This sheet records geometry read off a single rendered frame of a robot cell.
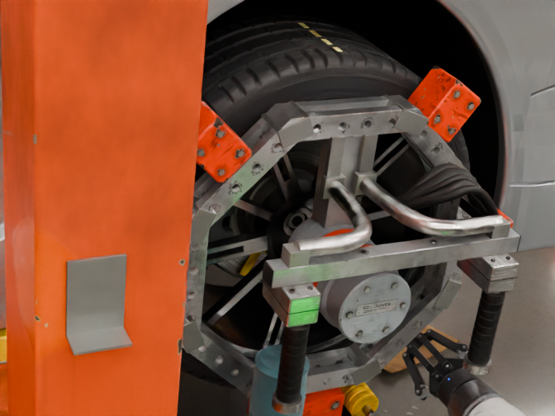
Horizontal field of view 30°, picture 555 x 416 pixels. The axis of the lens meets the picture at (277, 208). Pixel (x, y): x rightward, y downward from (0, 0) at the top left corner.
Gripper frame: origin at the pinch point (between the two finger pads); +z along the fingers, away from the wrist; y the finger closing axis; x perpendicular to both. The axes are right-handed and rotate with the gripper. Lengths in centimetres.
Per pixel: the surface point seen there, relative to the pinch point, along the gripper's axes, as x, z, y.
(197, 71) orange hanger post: 98, -47, 6
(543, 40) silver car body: 25, 5, 53
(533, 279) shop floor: -128, 94, 38
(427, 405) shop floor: -78, 47, -13
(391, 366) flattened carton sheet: -74, 62, -13
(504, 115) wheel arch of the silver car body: 18.2, 4.9, 39.9
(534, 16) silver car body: 30, 5, 54
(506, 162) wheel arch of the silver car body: 9.3, 4.8, 35.2
